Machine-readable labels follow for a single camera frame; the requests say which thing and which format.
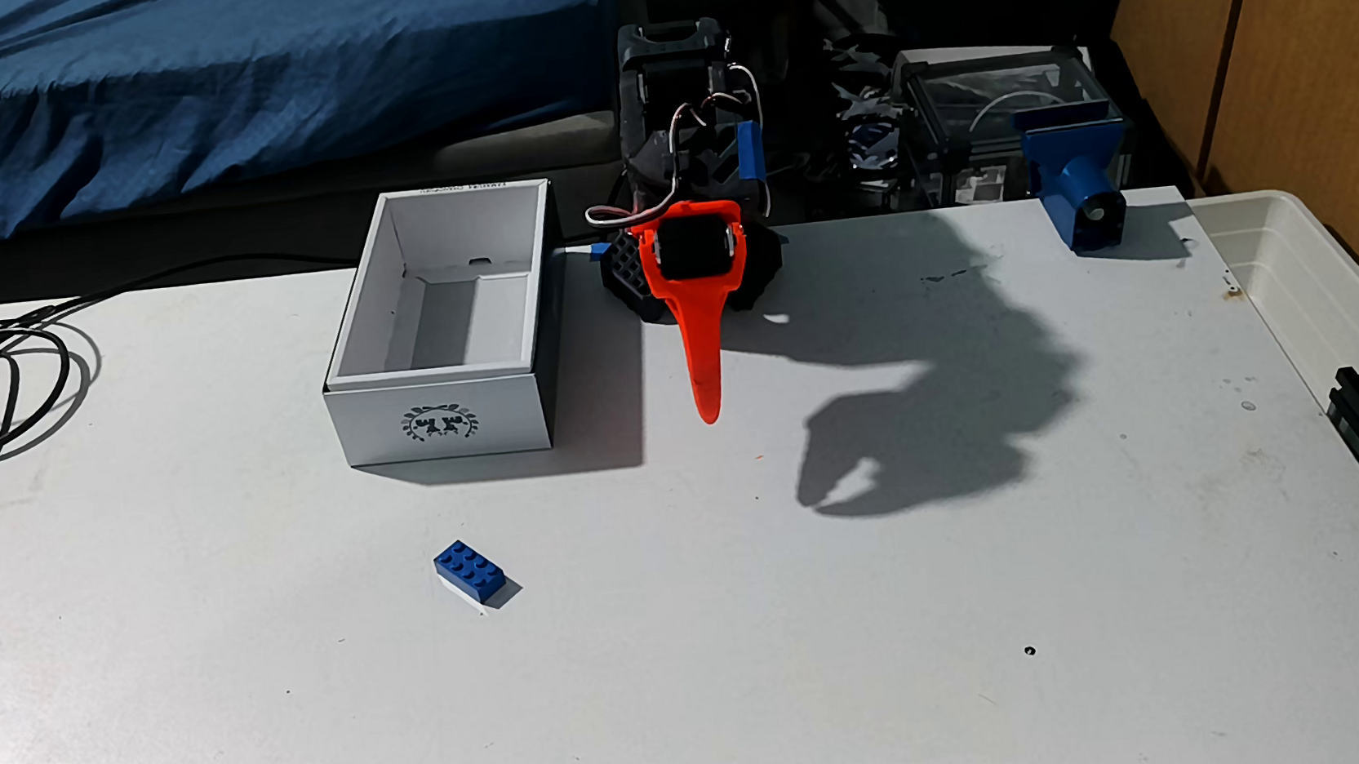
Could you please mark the white plastic bin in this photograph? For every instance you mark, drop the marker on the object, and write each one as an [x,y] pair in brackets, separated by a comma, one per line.
[1296,267]

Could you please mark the clear-walled 3D printer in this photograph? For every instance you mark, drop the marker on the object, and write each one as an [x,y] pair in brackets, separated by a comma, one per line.
[974,98]

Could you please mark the white cardboard box with emblem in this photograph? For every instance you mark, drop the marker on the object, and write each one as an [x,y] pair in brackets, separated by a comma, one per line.
[437,422]

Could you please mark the blue printed holder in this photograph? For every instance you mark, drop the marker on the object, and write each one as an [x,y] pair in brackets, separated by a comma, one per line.
[1073,169]

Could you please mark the brown wooden wardrobe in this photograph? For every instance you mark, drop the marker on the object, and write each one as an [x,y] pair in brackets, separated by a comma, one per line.
[1314,44]

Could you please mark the blue bed sheet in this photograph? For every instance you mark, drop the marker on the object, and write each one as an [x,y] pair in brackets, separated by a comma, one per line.
[174,82]

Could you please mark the blue toy brick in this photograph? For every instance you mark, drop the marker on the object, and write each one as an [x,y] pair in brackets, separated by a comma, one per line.
[469,570]

